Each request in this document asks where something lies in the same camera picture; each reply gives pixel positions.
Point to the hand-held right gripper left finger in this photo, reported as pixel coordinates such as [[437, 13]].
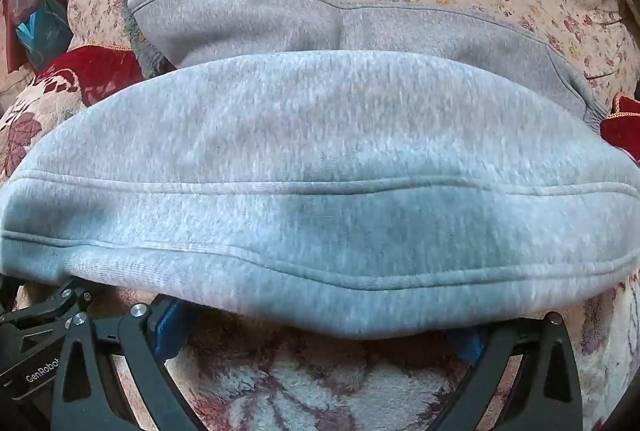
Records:
[[173, 327]]

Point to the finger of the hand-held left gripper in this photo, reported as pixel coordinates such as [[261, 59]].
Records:
[[45, 301]]

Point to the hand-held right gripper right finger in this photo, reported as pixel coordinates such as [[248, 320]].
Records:
[[469, 348]]

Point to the grey sweatshirt garment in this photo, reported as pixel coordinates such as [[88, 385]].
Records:
[[320, 136]]

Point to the red and cream plush blanket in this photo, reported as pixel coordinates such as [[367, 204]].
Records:
[[300, 391]]

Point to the teal plastic bag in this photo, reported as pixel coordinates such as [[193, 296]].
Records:
[[42, 36]]

